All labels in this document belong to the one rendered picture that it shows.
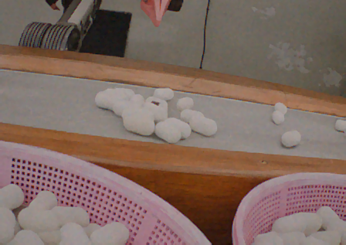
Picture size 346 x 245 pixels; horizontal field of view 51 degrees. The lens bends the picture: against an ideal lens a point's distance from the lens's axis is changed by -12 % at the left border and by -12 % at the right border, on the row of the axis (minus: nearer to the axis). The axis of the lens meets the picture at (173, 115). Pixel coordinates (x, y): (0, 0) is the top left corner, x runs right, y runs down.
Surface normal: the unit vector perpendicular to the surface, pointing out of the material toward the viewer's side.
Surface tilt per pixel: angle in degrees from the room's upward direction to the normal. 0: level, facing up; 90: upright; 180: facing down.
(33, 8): 90
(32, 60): 45
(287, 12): 90
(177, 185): 90
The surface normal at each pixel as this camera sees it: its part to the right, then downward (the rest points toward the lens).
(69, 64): 0.27, -0.44
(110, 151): 0.19, -0.94
